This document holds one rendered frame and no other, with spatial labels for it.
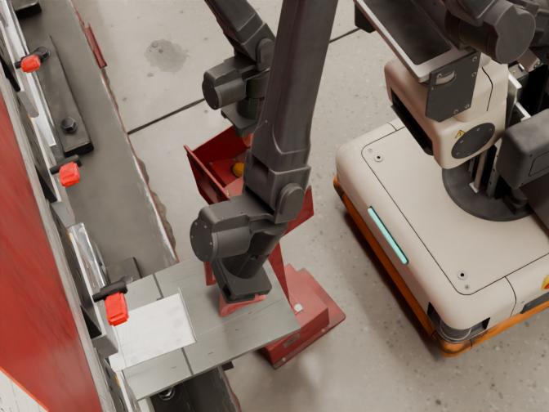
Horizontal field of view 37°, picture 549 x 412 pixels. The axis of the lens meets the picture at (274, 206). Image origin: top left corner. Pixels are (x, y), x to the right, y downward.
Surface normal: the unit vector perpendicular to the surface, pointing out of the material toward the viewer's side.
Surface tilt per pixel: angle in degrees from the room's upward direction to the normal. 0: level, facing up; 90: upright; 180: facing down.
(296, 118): 73
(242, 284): 30
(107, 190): 0
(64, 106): 0
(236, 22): 63
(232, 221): 77
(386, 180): 0
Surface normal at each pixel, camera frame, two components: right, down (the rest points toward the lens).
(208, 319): -0.09, -0.51
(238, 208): 0.15, -0.83
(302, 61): 0.52, 0.53
